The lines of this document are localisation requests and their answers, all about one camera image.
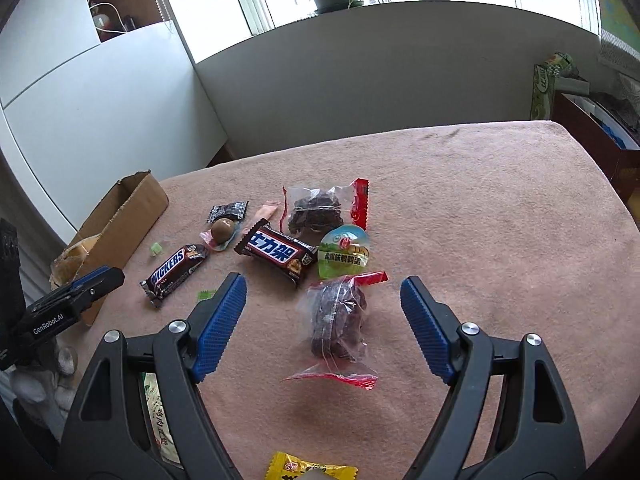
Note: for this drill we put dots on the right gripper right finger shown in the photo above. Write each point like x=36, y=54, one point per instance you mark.
x=535, y=433

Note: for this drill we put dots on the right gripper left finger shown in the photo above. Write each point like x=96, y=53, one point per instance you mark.
x=109, y=432

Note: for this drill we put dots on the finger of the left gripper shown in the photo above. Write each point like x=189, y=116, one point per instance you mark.
x=80, y=294

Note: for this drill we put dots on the chicken snack pouch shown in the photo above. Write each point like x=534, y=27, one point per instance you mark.
x=159, y=421

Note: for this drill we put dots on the brown Snickers bar English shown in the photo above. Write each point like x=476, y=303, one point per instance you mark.
x=173, y=272

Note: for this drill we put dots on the yellow candy packet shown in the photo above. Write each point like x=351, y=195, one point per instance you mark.
x=288, y=467

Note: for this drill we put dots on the braised egg clear wrapper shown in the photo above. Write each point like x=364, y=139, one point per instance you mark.
x=220, y=234

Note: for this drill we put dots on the small black candy packet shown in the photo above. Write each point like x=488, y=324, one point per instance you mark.
x=235, y=211

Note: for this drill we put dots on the small pink candy packet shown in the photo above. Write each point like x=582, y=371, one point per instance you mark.
x=265, y=212

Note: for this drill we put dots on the Snickers bar Chinese label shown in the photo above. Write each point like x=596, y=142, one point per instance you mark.
x=293, y=258

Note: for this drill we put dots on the green quail egg pouch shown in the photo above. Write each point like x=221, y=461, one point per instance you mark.
x=343, y=251

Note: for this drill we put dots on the clear dark jujube bag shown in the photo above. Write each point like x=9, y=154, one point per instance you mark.
x=321, y=210

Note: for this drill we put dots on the bagged sliced bread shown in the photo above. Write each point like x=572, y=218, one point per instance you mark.
x=66, y=266

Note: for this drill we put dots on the brown cardboard box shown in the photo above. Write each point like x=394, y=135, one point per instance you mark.
x=123, y=217

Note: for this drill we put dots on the white cabinet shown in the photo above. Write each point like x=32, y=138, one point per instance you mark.
x=94, y=90

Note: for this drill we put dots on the pink table cloth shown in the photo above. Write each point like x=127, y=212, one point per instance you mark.
x=512, y=225

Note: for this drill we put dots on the green printed bag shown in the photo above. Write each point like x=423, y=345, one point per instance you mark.
x=558, y=73

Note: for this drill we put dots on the white lace table cover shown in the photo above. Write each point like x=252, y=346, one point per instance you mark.
x=624, y=60

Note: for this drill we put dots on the landscape painting scroll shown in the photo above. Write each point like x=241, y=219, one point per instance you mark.
x=620, y=23

